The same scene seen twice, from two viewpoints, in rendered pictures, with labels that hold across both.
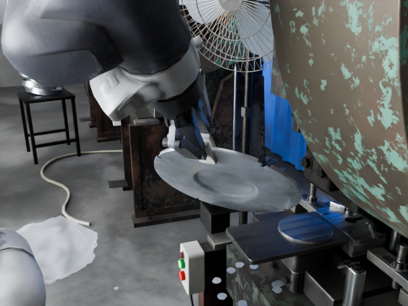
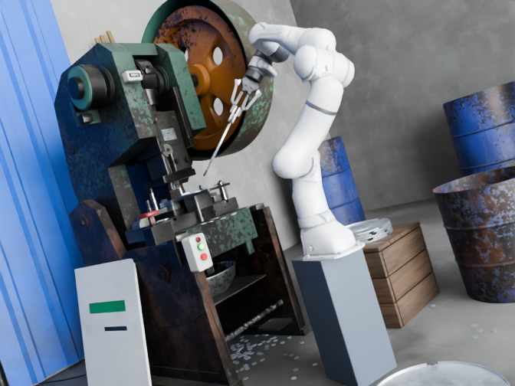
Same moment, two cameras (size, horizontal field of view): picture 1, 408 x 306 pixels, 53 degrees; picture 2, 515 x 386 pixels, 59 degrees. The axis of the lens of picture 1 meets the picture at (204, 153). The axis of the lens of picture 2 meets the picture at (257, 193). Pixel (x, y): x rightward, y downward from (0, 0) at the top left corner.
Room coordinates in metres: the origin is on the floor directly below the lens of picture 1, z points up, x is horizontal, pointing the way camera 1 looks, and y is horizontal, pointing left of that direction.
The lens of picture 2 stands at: (1.55, 1.70, 0.78)
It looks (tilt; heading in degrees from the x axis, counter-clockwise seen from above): 2 degrees down; 242
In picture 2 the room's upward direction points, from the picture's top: 17 degrees counter-clockwise
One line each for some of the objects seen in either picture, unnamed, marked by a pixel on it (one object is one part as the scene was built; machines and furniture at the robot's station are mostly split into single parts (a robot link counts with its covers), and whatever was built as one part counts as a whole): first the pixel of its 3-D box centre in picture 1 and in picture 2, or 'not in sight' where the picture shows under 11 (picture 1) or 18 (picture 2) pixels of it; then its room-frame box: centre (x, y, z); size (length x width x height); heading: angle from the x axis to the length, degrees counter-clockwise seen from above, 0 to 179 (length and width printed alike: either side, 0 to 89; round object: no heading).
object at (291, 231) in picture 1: (285, 256); (205, 204); (0.80, -0.19, 0.72); 0.25 x 0.14 x 0.14; 110
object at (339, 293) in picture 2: not in sight; (343, 312); (0.65, 0.38, 0.23); 0.18 x 0.18 x 0.45; 1
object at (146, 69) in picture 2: not in sight; (145, 96); (0.86, -0.35, 1.27); 0.21 x 0.12 x 0.34; 110
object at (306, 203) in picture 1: (309, 199); (149, 212); (1.02, -0.30, 0.76); 0.17 x 0.06 x 0.10; 20
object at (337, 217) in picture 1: (348, 228); (178, 202); (0.86, -0.35, 0.76); 0.15 x 0.09 x 0.05; 20
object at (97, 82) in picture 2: not in sight; (91, 93); (1.10, -0.29, 1.31); 0.22 x 0.12 x 0.22; 110
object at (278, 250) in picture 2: not in sight; (218, 250); (0.66, -0.57, 0.45); 0.92 x 0.12 x 0.90; 110
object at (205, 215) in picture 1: (214, 231); (163, 246); (1.08, -0.03, 0.62); 0.10 x 0.06 x 0.20; 20
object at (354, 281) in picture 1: (354, 286); (222, 190); (0.65, -0.29, 0.75); 0.03 x 0.03 x 0.10; 20
